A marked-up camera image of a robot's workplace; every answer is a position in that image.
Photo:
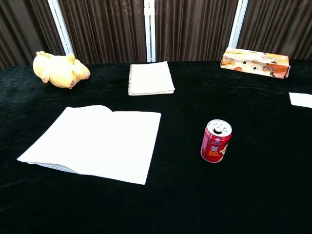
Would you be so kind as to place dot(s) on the large white book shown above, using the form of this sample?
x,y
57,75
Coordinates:
x,y
97,141

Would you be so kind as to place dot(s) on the spiral bound notepad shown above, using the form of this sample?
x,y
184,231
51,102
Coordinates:
x,y
150,78

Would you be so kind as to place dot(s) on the yellow plush pig toy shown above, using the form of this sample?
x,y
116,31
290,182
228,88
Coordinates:
x,y
59,70

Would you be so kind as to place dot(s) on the red soda can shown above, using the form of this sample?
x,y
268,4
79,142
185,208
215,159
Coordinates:
x,y
215,143

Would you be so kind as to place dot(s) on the white paper sheet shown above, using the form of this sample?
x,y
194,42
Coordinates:
x,y
301,99

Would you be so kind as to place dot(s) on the brown pleated curtain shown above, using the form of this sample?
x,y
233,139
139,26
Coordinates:
x,y
109,29

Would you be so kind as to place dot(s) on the white frame post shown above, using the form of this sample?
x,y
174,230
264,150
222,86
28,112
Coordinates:
x,y
237,23
59,25
150,30

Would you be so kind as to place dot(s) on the black velvet tablecloth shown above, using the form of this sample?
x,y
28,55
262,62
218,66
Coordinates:
x,y
219,195

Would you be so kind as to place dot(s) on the orange snack box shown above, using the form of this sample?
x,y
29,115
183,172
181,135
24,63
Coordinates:
x,y
256,63

